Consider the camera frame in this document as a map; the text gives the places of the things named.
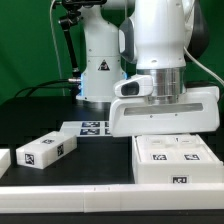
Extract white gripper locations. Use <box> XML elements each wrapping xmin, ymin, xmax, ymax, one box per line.
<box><xmin>109</xmin><ymin>86</ymin><xmax>220</xmax><ymax>137</ymax></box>

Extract white cabinet door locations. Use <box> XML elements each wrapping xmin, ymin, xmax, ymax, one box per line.
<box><xmin>174</xmin><ymin>135</ymin><xmax>218</xmax><ymax>163</ymax></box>
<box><xmin>136</xmin><ymin>136</ymin><xmax>175</xmax><ymax>162</ymax></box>

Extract white cabinet body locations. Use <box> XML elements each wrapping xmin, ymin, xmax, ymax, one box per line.
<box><xmin>132</xmin><ymin>135</ymin><xmax>224</xmax><ymax>184</ymax></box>

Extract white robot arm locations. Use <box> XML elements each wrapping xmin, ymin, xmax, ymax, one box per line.
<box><xmin>78</xmin><ymin>0</ymin><xmax>220</xmax><ymax>137</ymax></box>

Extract white cabinet top block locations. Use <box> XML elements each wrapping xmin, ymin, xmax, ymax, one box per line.
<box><xmin>16</xmin><ymin>131</ymin><xmax>77</xmax><ymax>169</ymax></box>

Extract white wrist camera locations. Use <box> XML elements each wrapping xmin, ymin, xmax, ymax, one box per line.
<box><xmin>114</xmin><ymin>75</ymin><xmax>153</xmax><ymax>98</ymax></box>

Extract white U-shaped obstacle frame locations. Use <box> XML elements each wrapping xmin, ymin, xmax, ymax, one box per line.
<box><xmin>0</xmin><ymin>145</ymin><xmax>224</xmax><ymax>214</ymax></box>

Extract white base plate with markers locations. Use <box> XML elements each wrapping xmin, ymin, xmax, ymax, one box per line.
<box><xmin>60</xmin><ymin>121</ymin><xmax>110</xmax><ymax>137</ymax></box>

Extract black cables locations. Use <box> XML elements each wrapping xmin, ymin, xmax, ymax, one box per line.
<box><xmin>13</xmin><ymin>77</ymin><xmax>82</xmax><ymax>98</ymax></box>

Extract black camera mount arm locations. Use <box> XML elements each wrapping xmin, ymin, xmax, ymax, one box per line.
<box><xmin>59</xmin><ymin>0</ymin><xmax>107</xmax><ymax>78</ymax></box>

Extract white cable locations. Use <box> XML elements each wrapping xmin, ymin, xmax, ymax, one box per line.
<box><xmin>49</xmin><ymin>0</ymin><xmax>66</xmax><ymax>97</ymax></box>

